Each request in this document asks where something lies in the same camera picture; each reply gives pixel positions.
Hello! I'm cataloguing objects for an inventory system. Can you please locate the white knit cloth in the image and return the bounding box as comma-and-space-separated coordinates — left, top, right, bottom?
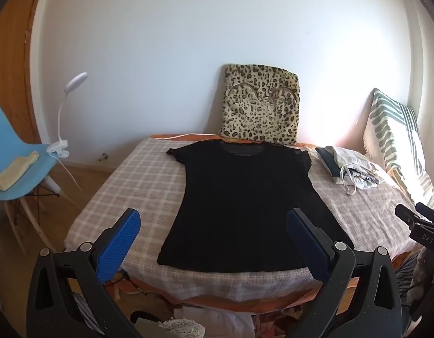
157, 317, 206, 338

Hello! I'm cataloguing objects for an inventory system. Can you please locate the black cable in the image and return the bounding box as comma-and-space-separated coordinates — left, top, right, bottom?
108, 269, 151, 297

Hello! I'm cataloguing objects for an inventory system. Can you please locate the plaid beige blanket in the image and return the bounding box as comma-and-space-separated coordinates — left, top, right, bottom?
64, 135, 420, 303

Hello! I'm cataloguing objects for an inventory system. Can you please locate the black t-shirt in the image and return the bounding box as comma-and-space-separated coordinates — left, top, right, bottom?
157, 140, 355, 274

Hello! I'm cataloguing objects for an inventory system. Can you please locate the leopard print cushion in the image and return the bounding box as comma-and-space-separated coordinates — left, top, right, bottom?
219, 63, 301, 146

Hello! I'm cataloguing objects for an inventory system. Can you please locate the orange floral bed sheet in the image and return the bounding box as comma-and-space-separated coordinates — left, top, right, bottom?
108, 132, 415, 315

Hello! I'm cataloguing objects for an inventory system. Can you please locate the grey striped cloth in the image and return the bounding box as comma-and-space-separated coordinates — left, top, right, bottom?
71, 290, 98, 329

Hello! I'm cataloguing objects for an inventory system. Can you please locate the white clip lamp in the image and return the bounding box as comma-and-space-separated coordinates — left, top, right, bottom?
46, 72, 88, 191

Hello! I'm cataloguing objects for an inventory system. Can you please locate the green striped white pillow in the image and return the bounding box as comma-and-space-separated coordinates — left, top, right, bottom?
363, 87, 434, 215

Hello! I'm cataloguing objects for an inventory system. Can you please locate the wooden door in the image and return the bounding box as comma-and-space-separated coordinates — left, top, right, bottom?
0, 0, 51, 146

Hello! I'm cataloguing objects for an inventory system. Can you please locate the pale yellow cloth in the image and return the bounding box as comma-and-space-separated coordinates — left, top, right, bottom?
0, 151, 40, 191

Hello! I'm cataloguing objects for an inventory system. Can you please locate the blue chair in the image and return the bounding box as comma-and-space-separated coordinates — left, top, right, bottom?
0, 101, 70, 254

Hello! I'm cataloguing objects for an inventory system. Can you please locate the dark teal cloth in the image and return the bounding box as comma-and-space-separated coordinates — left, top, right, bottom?
315, 147, 344, 178

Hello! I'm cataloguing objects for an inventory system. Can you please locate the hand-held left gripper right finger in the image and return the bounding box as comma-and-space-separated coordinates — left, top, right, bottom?
286, 208, 403, 338

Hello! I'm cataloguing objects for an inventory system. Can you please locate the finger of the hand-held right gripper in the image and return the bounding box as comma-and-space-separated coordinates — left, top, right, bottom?
395, 203, 434, 227
416, 202, 434, 219

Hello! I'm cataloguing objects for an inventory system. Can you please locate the person's right hand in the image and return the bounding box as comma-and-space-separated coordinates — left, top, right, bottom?
412, 248, 434, 291

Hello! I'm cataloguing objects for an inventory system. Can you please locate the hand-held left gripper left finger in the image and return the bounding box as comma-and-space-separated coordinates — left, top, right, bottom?
26, 208, 142, 338

